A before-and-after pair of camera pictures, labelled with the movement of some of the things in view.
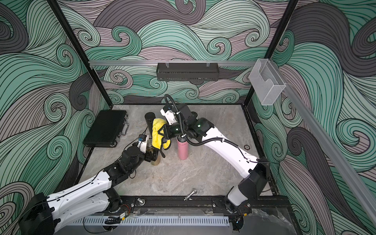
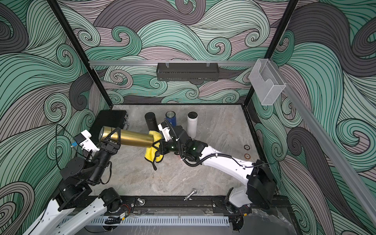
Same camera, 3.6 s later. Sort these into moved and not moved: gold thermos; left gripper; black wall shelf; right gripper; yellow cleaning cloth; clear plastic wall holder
Moved: right gripper; gold thermos; yellow cleaning cloth; left gripper
Not moved: black wall shelf; clear plastic wall holder
